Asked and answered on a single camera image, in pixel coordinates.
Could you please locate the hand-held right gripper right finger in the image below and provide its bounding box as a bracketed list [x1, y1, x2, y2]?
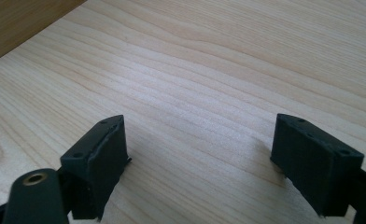
[270, 113, 365, 217]

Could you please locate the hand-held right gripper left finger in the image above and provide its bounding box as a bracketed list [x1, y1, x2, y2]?
[60, 114, 133, 221]

